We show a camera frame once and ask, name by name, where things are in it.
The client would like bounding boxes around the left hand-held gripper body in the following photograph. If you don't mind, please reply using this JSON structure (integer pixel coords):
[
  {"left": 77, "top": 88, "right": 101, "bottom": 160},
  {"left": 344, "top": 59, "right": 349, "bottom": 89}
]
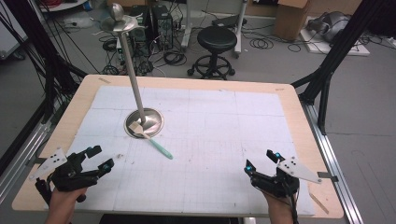
[{"left": 28, "top": 147, "right": 102, "bottom": 205}]

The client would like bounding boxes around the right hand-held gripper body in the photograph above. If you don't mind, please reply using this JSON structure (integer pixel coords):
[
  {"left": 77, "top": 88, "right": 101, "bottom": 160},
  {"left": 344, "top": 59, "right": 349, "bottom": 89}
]
[{"left": 251, "top": 156, "right": 323, "bottom": 199}]

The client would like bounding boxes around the person's left hand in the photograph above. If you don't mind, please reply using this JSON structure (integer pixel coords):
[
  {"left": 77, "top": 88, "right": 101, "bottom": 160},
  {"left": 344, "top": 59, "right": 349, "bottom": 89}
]
[{"left": 44, "top": 186, "right": 89, "bottom": 224}]

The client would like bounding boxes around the person's right hand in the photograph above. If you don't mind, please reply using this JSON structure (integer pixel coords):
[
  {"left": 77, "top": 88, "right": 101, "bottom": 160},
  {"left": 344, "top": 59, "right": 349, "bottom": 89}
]
[{"left": 262, "top": 189, "right": 301, "bottom": 224}]

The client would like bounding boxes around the thin wooden strip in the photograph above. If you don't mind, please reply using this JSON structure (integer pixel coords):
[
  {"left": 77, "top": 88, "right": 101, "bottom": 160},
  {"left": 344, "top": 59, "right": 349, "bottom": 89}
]
[{"left": 307, "top": 190, "right": 330, "bottom": 216}]

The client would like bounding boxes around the white grid mat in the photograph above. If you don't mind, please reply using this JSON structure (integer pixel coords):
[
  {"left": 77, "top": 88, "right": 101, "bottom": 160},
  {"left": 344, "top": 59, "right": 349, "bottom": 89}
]
[{"left": 63, "top": 85, "right": 317, "bottom": 217}]

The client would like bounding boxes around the tall metal stand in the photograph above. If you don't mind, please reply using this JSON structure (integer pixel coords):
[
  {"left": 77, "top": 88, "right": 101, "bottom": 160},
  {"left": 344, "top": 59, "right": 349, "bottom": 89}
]
[{"left": 100, "top": 2, "right": 165, "bottom": 140}]

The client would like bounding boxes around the black computer tower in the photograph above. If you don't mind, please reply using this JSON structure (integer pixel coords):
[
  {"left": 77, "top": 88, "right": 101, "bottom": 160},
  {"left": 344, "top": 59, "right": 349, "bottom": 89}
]
[
  {"left": 151, "top": 5, "right": 174, "bottom": 51},
  {"left": 128, "top": 5, "right": 154, "bottom": 59}
]

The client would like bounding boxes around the black round stool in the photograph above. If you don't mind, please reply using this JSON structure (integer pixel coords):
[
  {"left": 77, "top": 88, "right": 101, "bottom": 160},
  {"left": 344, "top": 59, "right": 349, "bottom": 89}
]
[{"left": 186, "top": 25, "right": 238, "bottom": 80}]

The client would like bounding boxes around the white foam board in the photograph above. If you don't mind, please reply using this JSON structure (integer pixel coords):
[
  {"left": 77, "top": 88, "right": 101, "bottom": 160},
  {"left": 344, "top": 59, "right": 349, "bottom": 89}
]
[{"left": 298, "top": 30, "right": 372, "bottom": 57}]

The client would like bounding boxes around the cardboard box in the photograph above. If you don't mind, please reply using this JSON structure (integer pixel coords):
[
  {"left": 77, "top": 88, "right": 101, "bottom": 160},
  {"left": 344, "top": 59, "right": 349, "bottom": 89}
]
[{"left": 273, "top": 0, "right": 313, "bottom": 42}]

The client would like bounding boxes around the black flat device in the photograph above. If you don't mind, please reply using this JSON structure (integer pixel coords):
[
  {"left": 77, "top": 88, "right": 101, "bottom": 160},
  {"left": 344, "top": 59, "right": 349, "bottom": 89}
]
[{"left": 211, "top": 14, "right": 248, "bottom": 29}]

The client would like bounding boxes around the grey bag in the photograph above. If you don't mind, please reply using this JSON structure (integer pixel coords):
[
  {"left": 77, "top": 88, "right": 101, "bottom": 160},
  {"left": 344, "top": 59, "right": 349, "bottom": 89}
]
[{"left": 305, "top": 10, "right": 351, "bottom": 44}]

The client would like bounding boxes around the white panel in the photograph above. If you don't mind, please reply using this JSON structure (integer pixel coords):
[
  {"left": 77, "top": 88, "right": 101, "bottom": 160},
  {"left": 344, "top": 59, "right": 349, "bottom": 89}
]
[{"left": 0, "top": 2, "right": 29, "bottom": 61}]

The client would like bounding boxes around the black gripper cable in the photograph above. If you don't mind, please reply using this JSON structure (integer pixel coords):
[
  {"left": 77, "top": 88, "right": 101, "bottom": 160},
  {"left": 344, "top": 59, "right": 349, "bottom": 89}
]
[{"left": 288, "top": 183, "right": 301, "bottom": 224}]

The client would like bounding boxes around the metal table bracket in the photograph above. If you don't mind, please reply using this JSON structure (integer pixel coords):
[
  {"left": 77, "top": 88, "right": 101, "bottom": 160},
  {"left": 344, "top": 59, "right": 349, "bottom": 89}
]
[{"left": 317, "top": 171, "right": 340, "bottom": 183}]

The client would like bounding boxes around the aluminium rail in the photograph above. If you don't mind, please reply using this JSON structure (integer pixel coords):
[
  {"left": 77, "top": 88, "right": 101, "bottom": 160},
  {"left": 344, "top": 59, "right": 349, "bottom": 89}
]
[
  {"left": 301, "top": 102, "right": 364, "bottom": 224},
  {"left": 0, "top": 120, "right": 53, "bottom": 204}
]

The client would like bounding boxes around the green handled spatula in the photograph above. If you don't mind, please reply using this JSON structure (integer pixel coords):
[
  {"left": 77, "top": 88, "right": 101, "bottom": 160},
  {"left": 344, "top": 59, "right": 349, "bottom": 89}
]
[{"left": 128, "top": 120, "right": 175, "bottom": 161}]

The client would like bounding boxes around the black metal frame stand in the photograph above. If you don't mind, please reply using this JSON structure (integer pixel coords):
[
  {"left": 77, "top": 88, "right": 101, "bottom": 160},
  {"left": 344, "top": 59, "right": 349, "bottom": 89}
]
[
  {"left": 0, "top": 0, "right": 89, "bottom": 175},
  {"left": 290, "top": 0, "right": 389, "bottom": 135}
]

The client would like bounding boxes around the coiled black cable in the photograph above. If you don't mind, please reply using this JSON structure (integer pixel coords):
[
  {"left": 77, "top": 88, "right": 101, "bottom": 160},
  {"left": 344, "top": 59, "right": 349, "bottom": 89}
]
[
  {"left": 163, "top": 50, "right": 188, "bottom": 67},
  {"left": 248, "top": 36, "right": 275, "bottom": 50},
  {"left": 102, "top": 38, "right": 119, "bottom": 53}
]

